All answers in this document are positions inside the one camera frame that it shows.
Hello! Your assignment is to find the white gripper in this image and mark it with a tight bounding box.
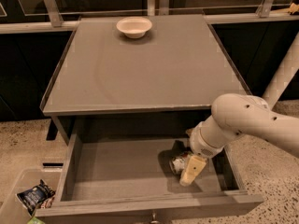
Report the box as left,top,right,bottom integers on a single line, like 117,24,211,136
179,124,223,187

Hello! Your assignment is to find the crushed 7up can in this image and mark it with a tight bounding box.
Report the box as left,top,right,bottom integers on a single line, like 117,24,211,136
169,151,192,175

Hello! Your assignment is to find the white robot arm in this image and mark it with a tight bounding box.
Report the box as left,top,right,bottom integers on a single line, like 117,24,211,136
179,34,299,186

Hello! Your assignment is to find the metal drawer knob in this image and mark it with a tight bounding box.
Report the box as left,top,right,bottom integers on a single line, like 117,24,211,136
149,216,160,224

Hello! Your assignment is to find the open grey top drawer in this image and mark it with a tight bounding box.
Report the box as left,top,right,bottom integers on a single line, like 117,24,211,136
36,128,263,224

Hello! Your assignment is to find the grey cabinet with counter top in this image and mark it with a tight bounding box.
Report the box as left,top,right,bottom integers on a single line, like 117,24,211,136
41,15,249,131

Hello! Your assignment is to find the white paper bowl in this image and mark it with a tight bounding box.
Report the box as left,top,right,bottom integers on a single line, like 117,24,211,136
116,17,152,39

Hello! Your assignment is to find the blue chip bag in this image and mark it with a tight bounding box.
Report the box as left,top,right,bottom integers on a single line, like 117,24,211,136
16,179,55,216

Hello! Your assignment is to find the green snack packet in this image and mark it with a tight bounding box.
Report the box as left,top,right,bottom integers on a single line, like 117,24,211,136
27,217,46,224

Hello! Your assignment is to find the clear plastic bin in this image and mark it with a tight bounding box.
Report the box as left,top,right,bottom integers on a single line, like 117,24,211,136
0,168,62,224

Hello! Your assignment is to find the metal railing with glass panels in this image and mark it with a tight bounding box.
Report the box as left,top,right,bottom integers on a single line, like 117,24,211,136
0,0,298,34

